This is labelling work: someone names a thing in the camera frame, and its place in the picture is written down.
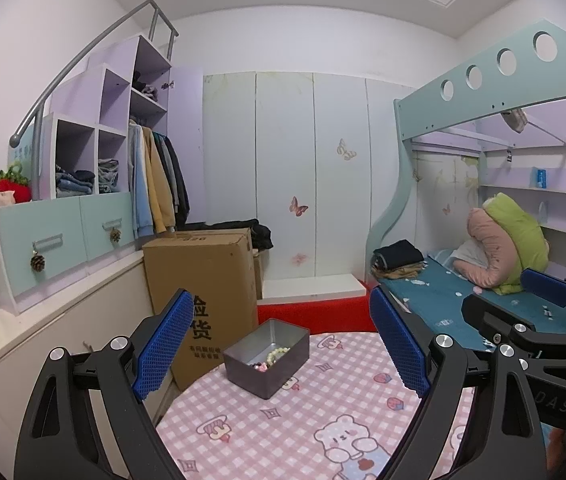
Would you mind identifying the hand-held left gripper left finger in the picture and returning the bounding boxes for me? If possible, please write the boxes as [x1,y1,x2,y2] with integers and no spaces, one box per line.
[14,288,196,480]

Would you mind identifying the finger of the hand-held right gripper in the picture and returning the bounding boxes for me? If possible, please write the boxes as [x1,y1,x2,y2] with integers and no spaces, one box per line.
[520,267,566,333]
[462,292,566,361]

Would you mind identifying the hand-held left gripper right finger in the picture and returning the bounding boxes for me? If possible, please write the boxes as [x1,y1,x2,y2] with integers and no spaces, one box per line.
[369,287,547,480]

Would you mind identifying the grey metal tin box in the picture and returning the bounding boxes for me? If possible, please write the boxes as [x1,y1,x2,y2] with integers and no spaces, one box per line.
[223,318,311,400]

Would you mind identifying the blue printed mattress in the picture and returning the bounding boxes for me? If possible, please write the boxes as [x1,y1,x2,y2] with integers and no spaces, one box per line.
[378,249,566,353]

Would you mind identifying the green blanket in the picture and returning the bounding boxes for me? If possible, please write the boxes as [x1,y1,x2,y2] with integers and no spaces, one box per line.
[483,192,550,296]

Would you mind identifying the pink pillow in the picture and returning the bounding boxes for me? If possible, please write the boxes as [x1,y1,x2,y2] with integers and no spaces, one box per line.
[452,207,519,289]

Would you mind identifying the white pillow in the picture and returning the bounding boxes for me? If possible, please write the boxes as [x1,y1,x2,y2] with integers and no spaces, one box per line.
[452,240,484,273]

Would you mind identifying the large cardboard box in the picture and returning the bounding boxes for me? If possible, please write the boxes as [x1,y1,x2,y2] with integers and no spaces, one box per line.
[142,228,260,392]

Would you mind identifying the red and white bench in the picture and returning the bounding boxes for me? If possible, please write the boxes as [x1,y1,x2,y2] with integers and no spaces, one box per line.
[257,274,379,336]

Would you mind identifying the dark folded clothes pile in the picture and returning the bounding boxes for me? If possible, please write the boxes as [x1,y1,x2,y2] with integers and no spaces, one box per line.
[372,240,426,280]

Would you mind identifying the cream low cabinet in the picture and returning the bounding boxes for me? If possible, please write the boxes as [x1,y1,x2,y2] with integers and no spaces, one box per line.
[0,247,184,461]

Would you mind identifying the black clothes heap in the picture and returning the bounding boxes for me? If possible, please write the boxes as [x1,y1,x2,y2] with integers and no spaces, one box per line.
[178,218,274,252]

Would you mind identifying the pink checked tablecloth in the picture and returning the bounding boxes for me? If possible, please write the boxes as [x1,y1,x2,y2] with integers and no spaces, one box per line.
[155,330,499,480]

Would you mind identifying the teal drawer unit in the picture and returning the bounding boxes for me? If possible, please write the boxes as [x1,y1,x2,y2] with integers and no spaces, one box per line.
[0,191,136,316]

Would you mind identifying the yellow hanging jacket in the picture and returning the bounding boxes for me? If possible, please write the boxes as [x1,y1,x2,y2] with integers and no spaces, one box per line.
[143,127,176,233]

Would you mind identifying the dark hanging clothes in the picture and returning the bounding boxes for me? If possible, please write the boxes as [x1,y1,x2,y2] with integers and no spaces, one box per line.
[155,132,191,228]

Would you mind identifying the grey bed lamp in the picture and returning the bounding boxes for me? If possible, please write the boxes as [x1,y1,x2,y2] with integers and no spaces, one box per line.
[502,107,529,133]

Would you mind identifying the folded grey jeans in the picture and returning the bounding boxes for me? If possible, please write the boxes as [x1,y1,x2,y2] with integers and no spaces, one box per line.
[98,158,120,193]

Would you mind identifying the folded blue jeans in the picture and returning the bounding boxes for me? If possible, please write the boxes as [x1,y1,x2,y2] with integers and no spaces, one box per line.
[55,170,96,197]

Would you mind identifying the red strawberry plush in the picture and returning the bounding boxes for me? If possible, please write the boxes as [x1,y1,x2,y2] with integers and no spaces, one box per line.
[0,165,31,206]

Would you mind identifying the white wardrobe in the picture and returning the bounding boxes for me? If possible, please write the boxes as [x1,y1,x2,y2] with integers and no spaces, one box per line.
[202,71,416,283]

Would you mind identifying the grey folded clothes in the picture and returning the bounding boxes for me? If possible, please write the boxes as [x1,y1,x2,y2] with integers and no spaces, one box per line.
[131,72,159,101]

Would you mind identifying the purple shelf unit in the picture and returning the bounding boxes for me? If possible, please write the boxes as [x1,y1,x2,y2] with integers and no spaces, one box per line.
[43,35,206,231]

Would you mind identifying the grey metal handrail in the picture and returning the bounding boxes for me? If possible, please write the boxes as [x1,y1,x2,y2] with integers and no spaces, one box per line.
[9,0,180,203]

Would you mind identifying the teal bunk bed frame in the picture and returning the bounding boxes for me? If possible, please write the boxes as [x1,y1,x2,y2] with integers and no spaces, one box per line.
[365,17,566,356]

